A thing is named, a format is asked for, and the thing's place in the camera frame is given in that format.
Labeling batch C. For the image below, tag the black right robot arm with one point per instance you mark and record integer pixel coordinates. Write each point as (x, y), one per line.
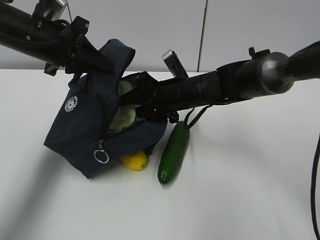
(264, 74)

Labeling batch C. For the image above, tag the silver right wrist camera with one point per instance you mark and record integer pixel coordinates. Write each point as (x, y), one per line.
(174, 65)

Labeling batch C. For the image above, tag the green lidded glass container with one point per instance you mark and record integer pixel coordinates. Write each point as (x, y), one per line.
(126, 114)

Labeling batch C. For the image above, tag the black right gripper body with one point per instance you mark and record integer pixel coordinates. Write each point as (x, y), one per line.
(143, 98)

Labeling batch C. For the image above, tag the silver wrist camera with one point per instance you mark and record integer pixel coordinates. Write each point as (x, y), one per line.
(49, 9)
(174, 65)

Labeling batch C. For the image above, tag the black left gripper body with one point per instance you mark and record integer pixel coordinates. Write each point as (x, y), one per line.
(66, 46)

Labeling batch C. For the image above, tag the dark navy lunch bag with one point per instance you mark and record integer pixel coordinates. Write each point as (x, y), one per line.
(79, 130)

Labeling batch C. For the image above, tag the green cucumber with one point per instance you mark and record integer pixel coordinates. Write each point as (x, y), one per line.
(173, 154)

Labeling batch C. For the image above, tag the yellow lemon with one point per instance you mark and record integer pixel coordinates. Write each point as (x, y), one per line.
(135, 161)

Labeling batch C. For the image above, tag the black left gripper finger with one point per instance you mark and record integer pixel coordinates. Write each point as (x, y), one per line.
(85, 58)

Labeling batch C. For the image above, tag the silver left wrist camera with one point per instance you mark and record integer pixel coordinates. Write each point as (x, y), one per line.
(49, 9)

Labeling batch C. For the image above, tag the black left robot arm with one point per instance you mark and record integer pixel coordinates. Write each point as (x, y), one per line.
(45, 36)

